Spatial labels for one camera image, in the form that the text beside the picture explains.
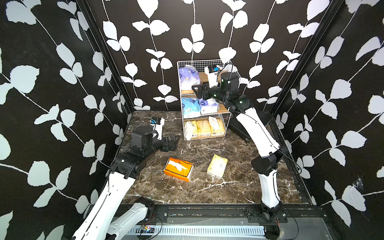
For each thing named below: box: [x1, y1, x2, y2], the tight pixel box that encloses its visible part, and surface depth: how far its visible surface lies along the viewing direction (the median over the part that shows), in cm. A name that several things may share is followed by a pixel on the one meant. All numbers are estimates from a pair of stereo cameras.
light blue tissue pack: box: [182, 97, 201, 119], surface depth 85 cm
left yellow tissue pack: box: [184, 120, 198, 141], surface depth 103 cm
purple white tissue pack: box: [198, 98, 220, 115], surface depth 84 cm
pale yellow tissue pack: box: [207, 154, 229, 180], surface depth 88 cm
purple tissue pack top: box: [179, 64, 201, 90], surface depth 73 cm
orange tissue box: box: [163, 157, 194, 182], surface depth 84 cm
